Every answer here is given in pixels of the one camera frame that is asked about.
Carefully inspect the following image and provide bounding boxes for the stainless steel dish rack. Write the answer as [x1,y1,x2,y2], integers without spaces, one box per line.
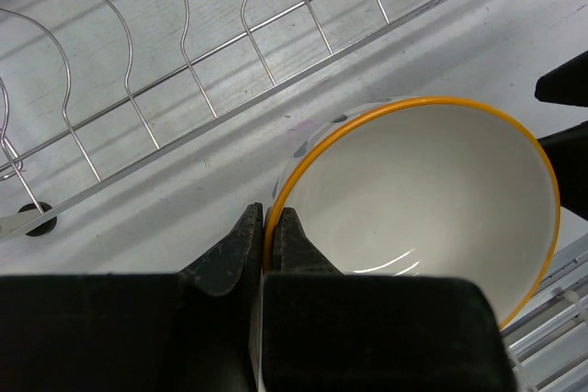
[1,0,447,240]

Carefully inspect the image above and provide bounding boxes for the orange rimmed spotted bowl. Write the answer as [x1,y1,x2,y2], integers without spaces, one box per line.
[263,96,561,327]

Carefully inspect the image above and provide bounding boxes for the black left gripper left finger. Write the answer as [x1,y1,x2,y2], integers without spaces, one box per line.
[1,203,263,391]

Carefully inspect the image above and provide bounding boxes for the aluminium frame rail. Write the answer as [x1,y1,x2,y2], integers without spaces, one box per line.
[503,236,587,391]

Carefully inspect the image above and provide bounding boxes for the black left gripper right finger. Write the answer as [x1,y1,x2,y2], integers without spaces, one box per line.
[261,208,517,391]

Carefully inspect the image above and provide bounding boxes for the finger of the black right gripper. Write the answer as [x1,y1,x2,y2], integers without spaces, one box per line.
[535,51,588,107]
[538,121,588,220]

